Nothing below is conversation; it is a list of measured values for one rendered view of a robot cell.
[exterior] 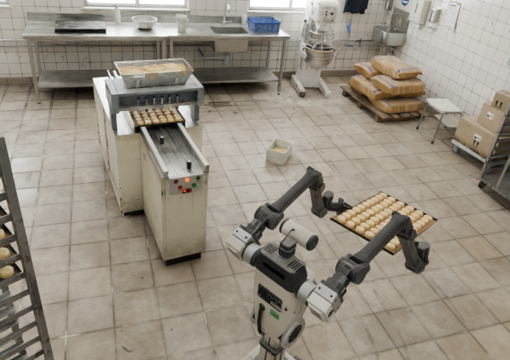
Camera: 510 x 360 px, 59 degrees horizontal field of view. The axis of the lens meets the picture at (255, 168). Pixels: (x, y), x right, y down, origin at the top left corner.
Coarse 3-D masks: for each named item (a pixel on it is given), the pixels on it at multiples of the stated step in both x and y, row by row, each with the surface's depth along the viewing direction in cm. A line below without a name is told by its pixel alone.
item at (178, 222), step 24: (144, 144) 347; (168, 144) 346; (144, 168) 361; (168, 168) 317; (192, 168) 320; (144, 192) 378; (168, 192) 315; (192, 192) 323; (168, 216) 325; (192, 216) 334; (168, 240) 336; (192, 240) 346; (168, 264) 353
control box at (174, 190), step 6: (186, 174) 313; (192, 174) 313; (198, 174) 314; (174, 180) 307; (180, 180) 310; (192, 180) 314; (198, 180) 316; (174, 186) 310; (186, 186) 314; (192, 186) 316; (198, 186) 319; (174, 192) 313; (180, 192) 315; (186, 192) 317
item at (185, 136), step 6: (180, 126) 361; (180, 132) 361; (186, 132) 353; (186, 138) 347; (192, 144) 337; (192, 150) 337; (198, 150) 330; (198, 156) 324; (198, 162) 327; (204, 162) 317; (204, 168) 315
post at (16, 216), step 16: (0, 144) 140; (0, 160) 142; (16, 192) 151; (16, 208) 153; (16, 224) 156; (16, 240) 161; (32, 272) 169; (32, 288) 172; (32, 304) 177; (48, 336) 188; (48, 352) 192
